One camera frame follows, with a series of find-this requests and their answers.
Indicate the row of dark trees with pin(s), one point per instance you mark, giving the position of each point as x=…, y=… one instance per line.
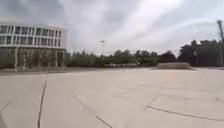
x=126, y=58

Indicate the tall lamp pole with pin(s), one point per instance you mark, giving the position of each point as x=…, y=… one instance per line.
x=102, y=48

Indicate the pale stone paved plaza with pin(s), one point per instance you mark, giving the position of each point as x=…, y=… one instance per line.
x=110, y=96

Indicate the white building with window rows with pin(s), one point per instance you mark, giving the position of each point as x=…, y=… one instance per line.
x=30, y=43

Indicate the dark building behind trees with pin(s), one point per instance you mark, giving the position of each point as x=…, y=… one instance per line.
x=203, y=53

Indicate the low stone planter wall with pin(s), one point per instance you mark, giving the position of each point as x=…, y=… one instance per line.
x=173, y=65

